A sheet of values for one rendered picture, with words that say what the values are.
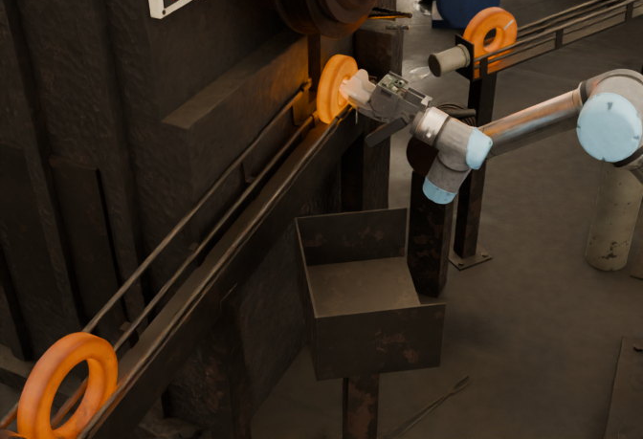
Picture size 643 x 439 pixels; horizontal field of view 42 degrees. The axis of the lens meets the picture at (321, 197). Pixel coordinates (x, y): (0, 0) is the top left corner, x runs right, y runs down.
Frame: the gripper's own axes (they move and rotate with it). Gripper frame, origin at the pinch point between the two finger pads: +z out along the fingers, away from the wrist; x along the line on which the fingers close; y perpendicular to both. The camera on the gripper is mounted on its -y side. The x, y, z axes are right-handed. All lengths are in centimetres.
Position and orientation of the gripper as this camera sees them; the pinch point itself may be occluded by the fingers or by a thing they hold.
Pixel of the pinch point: (339, 85)
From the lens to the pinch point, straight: 185.7
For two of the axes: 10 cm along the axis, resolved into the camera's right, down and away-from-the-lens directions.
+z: -8.5, -4.9, 1.8
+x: -4.5, 5.1, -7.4
